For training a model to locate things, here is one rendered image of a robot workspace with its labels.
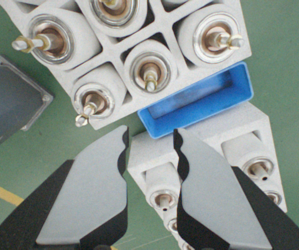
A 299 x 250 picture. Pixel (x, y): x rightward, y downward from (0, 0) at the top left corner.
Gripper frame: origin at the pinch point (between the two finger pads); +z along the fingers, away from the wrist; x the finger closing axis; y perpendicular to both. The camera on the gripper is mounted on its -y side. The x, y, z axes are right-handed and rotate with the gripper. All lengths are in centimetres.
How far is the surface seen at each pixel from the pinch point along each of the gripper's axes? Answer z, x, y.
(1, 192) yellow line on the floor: 46, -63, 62
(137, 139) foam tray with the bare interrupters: 43, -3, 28
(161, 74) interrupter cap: 21.0, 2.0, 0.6
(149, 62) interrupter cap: 21.1, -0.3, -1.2
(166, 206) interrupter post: 18.3, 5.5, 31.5
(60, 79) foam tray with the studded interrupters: 28.3, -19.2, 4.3
